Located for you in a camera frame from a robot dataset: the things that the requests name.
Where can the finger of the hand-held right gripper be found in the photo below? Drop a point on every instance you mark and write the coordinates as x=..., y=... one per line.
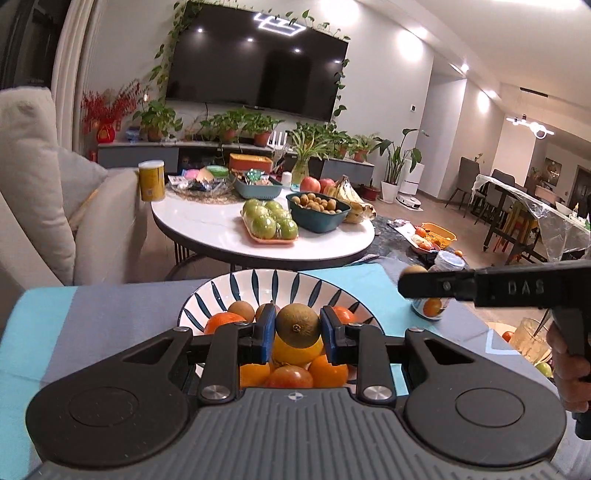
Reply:
x=438, y=285

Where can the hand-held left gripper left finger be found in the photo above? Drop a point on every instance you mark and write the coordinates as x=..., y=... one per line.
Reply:
x=267, y=334

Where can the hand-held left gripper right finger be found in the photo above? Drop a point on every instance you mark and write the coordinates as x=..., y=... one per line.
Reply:
x=329, y=337

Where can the yellow orange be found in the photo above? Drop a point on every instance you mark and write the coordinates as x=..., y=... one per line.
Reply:
x=295, y=355

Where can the white bowl with blue stripes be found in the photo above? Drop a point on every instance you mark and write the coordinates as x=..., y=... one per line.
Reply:
x=240, y=286

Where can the person's right hand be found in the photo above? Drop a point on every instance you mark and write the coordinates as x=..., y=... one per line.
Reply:
x=572, y=383

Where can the clear plastic jar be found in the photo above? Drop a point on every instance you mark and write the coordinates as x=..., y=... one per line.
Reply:
x=450, y=261

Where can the yellow plastic basket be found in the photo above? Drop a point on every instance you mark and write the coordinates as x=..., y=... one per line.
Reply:
x=438, y=233

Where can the tiny orange fruit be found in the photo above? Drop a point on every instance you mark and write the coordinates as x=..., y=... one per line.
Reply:
x=506, y=337

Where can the glass cup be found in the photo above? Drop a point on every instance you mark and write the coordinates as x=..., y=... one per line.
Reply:
x=531, y=341

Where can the dining table with plastic cover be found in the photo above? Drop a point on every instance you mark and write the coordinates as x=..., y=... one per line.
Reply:
x=554, y=221

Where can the small green fruit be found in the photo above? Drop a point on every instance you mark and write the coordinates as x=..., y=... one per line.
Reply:
x=544, y=370

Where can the white robot vacuum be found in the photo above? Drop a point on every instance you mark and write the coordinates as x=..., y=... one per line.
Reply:
x=408, y=202

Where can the tall plant in white pot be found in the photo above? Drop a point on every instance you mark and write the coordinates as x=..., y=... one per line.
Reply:
x=388, y=191

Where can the grey dining chair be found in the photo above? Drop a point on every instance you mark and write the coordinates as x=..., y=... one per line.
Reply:
x=468, y=177
x=503, y=182

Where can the white robot vacuum dock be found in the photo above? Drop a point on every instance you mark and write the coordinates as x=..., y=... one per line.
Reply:
x=411, y=180

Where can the wrapped pack of green apples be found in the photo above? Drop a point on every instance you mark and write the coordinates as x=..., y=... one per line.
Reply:
x=268, y=224

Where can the teal fruit bowl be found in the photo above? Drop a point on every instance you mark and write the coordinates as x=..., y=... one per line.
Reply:
x=318, y=224

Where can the small red plant pot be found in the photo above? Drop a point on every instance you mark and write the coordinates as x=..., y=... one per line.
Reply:
x=370, y=191

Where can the white round coffee table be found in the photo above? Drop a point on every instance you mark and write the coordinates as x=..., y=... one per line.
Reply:
x=207, y=230

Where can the bunch of bananas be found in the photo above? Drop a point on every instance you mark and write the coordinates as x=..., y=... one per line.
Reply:
x=353, y=196

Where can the pile of longans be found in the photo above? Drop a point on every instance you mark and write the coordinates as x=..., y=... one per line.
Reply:
x=318, y=203

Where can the teal snack basket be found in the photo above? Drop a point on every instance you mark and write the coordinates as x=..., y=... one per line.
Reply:
x=258, y=191

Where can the red apple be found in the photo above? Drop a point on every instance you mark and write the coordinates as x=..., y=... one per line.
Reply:
x=328, y=187
x=310, y=184

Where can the small white bottle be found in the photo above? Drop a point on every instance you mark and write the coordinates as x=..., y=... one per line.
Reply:
x=287, y=180

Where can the potted green plant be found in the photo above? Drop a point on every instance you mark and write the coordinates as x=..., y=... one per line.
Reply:
x=364, y=145
x=229, y=134
x=157, y=117
x=262, y=138
x=340, y=141

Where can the glass snack platter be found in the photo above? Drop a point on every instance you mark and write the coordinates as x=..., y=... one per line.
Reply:
x=203, y=189

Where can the green plastic bowl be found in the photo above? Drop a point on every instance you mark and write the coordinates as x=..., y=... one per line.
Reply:
x=217, y=171

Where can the orange box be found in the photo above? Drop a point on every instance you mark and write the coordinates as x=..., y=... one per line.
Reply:
x=249, y=162

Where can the spider plant in glass vase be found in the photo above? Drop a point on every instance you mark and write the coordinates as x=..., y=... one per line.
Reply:
x=302, y=161

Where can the beige sofa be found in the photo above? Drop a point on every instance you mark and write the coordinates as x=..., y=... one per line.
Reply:
x=111, y=230

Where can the yellow can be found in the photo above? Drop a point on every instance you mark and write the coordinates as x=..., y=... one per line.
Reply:
x=152, y=182

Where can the white router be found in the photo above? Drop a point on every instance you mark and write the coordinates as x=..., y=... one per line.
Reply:
x=280, y=140

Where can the trailing vine plant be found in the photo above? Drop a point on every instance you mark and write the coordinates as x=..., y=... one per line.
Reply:
x=162, y=50
x=340, y=87

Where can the small blue basket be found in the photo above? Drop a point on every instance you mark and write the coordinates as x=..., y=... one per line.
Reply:
x=133, y=136

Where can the grey throw pillow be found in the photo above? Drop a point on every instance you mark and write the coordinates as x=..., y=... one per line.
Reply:
x=81, y=177

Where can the red flower arrangement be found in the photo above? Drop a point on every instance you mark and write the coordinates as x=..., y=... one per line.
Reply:
x=106, y=133

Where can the beige sofa cushion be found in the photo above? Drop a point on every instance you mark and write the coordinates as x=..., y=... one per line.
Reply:
x=32, y=175
x=18, y=251

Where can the black television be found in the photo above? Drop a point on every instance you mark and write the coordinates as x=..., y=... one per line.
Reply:
x=254, y=60

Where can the light curtain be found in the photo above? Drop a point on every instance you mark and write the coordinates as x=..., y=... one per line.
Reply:
x=76, y=55

